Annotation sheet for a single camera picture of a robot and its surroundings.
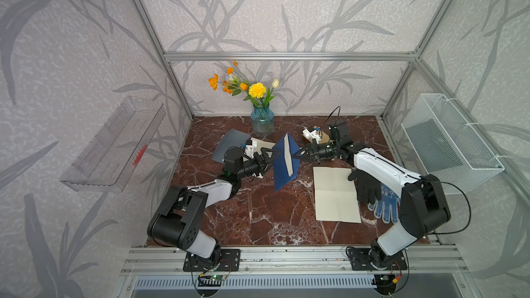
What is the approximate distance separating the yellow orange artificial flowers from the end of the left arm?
0.26m

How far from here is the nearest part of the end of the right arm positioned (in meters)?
0.65

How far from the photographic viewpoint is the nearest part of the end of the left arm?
71 centimetres

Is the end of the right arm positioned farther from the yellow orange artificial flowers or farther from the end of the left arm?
the yellow orange artificial flowers

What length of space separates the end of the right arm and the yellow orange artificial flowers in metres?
0.33

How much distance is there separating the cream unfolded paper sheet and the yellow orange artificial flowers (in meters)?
0.42

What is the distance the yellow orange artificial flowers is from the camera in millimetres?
884

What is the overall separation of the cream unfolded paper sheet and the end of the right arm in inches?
9.7

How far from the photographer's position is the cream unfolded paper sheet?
860 mm

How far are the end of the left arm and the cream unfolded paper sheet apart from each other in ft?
1.00
